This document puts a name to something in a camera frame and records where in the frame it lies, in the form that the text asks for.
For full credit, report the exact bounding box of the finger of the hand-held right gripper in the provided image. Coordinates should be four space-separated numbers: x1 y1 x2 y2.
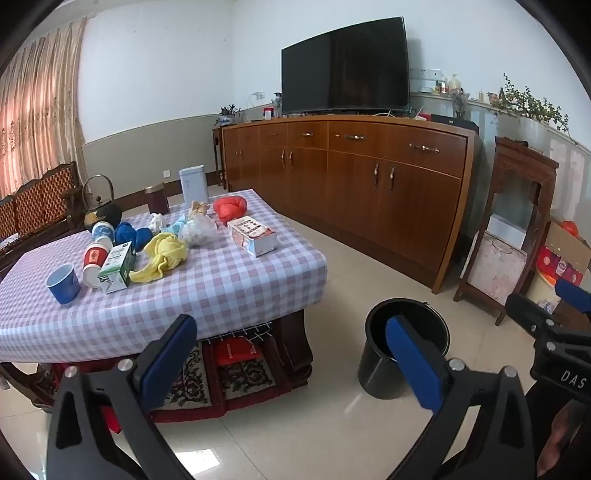
505 293 561 343
554 278 591 319

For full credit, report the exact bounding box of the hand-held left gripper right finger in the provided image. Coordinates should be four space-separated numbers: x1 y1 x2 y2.
385 315 539 480

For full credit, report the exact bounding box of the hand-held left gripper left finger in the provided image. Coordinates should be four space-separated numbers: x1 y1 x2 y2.
46 314 199 480

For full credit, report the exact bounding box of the black plastic bucket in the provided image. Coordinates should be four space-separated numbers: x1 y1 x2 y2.
358 298 448 400

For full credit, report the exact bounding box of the red paper cup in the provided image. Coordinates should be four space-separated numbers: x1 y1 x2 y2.
82 237 114 289

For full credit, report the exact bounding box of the clear plastic bag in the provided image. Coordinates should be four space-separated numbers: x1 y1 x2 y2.
178 200 219 247

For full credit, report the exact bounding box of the person's right hand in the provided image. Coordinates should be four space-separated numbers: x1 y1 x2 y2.
538 406 580 478

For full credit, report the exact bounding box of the open cardboard box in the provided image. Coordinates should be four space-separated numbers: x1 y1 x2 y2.
526 220 591 308

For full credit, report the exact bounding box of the pink printed bag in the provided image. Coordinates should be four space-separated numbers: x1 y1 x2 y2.
466 232 528 305

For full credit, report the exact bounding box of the red bag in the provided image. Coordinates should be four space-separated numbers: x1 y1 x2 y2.
213 336 264 367

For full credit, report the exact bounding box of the red patterned rug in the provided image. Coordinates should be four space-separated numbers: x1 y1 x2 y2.
51 342 296 423

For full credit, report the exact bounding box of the checked tablecloth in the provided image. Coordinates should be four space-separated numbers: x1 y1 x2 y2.
0 188 328 365

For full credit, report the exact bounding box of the green white carton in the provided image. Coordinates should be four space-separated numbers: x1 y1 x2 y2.
98 241 138 295

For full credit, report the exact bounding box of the yellow cloth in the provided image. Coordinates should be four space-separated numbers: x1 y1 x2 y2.
129 232 189 283

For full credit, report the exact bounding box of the carved wooden side stand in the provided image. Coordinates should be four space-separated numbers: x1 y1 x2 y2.
453 136 560 326

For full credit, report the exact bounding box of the printed carton box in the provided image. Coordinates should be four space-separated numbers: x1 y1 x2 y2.
227 215 278 258

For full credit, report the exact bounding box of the black iron kettle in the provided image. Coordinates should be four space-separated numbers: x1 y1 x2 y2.
82 174 123 233

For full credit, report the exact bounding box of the dark red canister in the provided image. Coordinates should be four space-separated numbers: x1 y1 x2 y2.
144 183 171 215

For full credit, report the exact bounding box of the red cloth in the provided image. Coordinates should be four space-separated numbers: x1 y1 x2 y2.
213 195 247 222

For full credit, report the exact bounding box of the white tin box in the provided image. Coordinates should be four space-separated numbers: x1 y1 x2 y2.
179 165 209 204

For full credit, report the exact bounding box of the brown wooden sideboard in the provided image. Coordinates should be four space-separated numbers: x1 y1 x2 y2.
221 115 476 295

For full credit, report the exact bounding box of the leafy green plant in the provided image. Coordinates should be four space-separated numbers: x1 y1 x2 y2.
489 74 573 139

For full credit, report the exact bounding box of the wooden bench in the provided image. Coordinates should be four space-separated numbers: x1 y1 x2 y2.
0 161 86 278

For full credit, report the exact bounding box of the dark wooden plant stand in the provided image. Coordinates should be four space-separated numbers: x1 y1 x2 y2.
212 126 226 188

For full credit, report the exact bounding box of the black box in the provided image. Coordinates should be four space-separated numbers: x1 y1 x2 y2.
431 113 480 132

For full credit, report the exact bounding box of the glass vase with dried flowers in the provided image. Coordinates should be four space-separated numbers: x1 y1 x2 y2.
450 88 471 120

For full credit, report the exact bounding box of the beige patterned curtain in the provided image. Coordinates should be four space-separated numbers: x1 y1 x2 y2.
0 16 88 199

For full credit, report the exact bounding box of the black flat television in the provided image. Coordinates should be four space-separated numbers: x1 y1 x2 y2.
281 17 411 116

